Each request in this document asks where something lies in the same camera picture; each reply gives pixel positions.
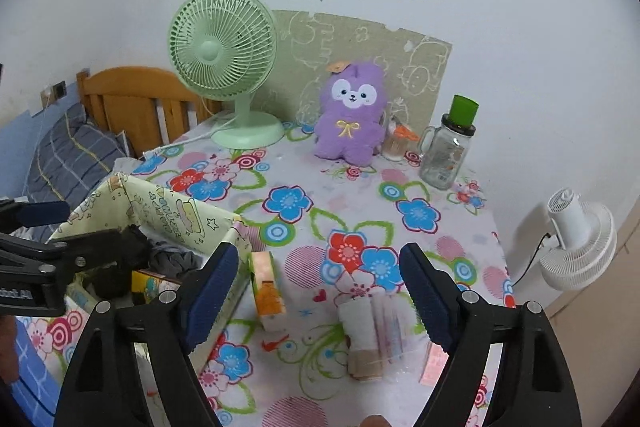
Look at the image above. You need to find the grey sock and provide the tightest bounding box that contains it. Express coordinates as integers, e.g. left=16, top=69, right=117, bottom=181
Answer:
left=149, top=239, right=203, bottom=278

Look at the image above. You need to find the black plastic bag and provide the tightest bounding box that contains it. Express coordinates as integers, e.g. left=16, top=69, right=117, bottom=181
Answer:
left=92, top=227, right=151, bottom=298

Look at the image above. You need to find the cotton swab jar orange lid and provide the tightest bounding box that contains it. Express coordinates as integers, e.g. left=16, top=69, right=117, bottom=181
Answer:
left=381, top=112, right=420, bottom=162

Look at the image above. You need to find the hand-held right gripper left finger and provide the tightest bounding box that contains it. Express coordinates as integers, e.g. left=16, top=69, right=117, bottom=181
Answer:
left=54, top=243, right=241, bottom=427

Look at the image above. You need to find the green cartoon print board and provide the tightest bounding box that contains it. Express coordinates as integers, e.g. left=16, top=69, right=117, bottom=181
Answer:
left=270, top=10, right=453, bottom=132

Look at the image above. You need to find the green desk fan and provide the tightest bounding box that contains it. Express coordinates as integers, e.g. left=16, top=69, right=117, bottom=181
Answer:
left=167, top=0, right=286, bottom=149

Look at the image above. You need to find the white floor fan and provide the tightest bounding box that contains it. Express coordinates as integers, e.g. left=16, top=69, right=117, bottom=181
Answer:
left=539, top=188, right=617, bottom=292

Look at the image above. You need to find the black fan cable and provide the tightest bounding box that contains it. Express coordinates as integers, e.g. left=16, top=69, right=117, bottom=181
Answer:
left=510, top=232, right=551, bottom=285

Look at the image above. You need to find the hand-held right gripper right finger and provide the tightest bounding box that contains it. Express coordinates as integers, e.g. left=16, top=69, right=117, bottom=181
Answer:
left=398, top=242, right=586, bottom=427

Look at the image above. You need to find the grey plaid pillow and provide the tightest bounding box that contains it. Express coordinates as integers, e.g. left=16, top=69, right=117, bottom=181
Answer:
left=25, top=104, right=131, bottom=202

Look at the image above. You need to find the purple plush toy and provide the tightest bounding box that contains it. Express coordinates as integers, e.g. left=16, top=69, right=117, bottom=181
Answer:
left=313, top=61, right=387, bottom=166

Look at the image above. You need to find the floral tablecloth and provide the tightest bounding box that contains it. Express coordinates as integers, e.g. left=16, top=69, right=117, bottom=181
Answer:
left=15, top=119, right=518, bottom=427

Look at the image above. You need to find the white fan cable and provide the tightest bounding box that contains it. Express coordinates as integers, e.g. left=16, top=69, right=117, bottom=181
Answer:
left=141, top=114, right=236, bottom=158

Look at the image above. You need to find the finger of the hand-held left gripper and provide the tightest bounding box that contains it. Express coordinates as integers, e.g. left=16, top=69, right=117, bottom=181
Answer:
left=0, top=199, right=71, bottom=229
left=0, top=227, right=151, bottom=275

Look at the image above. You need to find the blue bed sheet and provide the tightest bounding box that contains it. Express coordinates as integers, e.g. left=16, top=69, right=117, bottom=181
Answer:
left=10, top=317, right=66, bottom=427

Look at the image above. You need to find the yellow cartoon printed packet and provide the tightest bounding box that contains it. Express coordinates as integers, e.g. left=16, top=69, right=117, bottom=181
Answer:
left=131, top=270, right=185, bottom=306

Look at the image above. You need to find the glass jar green lid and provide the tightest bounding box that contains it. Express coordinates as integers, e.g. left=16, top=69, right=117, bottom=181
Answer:
left=417, top=94, right=479, bottom=192

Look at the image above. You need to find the yellow printed storage box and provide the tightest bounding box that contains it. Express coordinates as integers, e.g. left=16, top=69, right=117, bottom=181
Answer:
left=47, top=172, right=251, bottom=373

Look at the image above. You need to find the clear bag of cloths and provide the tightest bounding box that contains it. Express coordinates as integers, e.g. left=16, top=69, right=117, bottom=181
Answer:
left=336, top=296, right=449, bottom=387

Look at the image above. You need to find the wooden bed headboard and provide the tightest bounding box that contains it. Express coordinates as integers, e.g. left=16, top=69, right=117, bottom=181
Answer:
left=76, top=66, right=223, bottom=160

